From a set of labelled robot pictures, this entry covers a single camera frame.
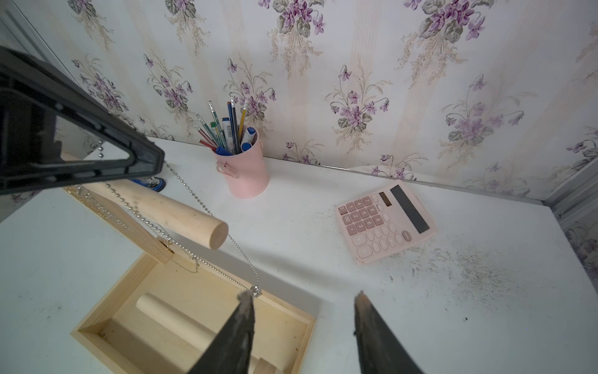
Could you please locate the pink calculator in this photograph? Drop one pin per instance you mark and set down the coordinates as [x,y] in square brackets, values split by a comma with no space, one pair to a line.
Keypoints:
[384,222]

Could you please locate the wooden jewelry display stand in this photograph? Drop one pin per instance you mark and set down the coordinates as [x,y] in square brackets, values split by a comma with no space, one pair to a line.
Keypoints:
[167,308]

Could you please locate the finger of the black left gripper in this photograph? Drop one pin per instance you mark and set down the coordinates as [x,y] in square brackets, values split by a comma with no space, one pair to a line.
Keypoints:
[36,99]

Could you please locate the pink pen cup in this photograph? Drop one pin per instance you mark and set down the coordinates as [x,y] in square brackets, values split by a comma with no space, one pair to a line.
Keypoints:
[238,151]

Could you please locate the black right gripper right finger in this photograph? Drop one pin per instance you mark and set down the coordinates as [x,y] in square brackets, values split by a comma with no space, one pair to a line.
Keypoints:
[379,350]

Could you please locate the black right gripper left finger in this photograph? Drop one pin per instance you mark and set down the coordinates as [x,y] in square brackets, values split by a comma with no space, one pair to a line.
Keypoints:
[231,349]

